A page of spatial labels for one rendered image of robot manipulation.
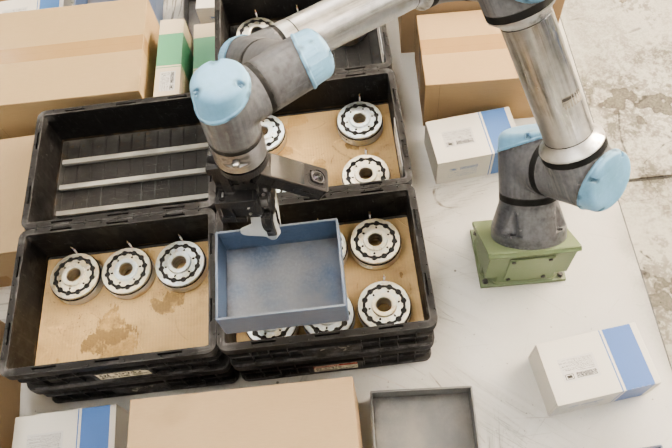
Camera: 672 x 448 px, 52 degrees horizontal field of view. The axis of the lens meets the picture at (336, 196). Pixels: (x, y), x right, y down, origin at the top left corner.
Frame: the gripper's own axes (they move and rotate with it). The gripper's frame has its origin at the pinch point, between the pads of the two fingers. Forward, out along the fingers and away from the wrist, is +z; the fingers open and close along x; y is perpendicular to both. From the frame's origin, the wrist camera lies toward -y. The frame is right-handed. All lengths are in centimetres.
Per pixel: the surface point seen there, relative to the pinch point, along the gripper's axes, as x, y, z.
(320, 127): -43, -5, 25
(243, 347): 11.4, 9.2, 20.0
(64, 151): -42, 55, 25
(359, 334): 10.4, -11.7, 20.0
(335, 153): -35.8, -8.4, 25.5
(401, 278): -4.8, -20.4, 28.5
